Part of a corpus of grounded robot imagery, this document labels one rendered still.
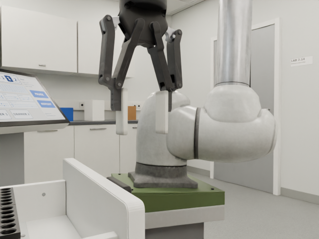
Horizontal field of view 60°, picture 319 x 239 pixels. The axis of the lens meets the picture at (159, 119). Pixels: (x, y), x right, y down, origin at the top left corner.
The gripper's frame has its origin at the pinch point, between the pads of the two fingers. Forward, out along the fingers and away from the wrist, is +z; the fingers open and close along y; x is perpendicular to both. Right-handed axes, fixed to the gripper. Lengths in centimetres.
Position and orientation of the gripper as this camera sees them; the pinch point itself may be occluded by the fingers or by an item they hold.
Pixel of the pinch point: (142, 115)
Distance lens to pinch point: 43.7
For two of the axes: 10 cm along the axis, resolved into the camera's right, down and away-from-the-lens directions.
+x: 5.0, 0.1, -8.6
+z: -0.1, 10.0, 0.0
